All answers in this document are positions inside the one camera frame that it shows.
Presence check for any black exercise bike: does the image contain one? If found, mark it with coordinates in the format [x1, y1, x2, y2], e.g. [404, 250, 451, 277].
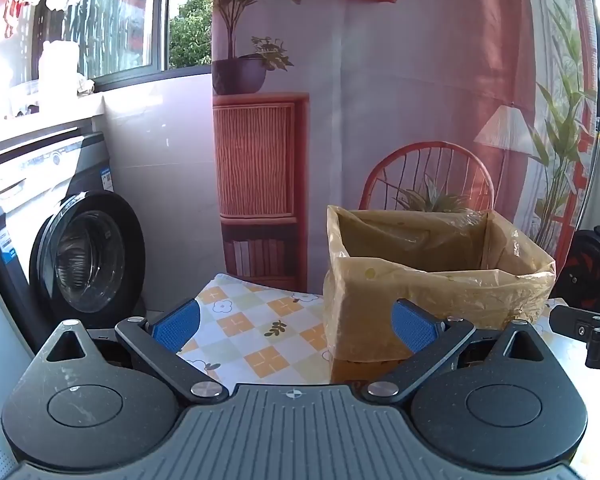
[555, 109, 600, 312]

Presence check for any sliding window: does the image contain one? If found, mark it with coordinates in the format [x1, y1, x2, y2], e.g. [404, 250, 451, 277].
[30, 0, 216, 93]

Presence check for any checkered floral tablecloth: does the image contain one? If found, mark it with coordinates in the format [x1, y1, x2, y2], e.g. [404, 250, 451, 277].
[177, 273, 600, 476]

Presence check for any plastic-lined cardboard box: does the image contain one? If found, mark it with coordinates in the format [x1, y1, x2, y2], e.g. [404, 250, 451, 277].
[322, 204, 557, 364]

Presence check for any printed room backdrop cloth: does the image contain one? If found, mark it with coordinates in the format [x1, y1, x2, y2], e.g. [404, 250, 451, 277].
[211, 0, 600, 307]

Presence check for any grey washing machine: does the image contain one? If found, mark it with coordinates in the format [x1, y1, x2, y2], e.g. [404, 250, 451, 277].
[0, 130, 148, 357]

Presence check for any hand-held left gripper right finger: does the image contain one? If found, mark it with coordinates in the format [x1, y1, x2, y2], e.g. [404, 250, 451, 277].
[362, 298, 546, 406]

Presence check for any white plastic jug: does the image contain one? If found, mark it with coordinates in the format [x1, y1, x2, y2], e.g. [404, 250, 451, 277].
[38, 39, 82, 107]

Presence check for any clear plastic container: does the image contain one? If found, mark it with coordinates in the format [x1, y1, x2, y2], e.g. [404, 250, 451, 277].
[6, 80, 43, 119]

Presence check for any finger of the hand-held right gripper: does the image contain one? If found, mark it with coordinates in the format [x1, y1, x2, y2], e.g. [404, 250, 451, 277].
[549, 304, 600, 372]

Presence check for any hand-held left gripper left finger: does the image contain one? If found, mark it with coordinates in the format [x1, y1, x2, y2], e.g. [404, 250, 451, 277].
[32, 299, 230, 404]

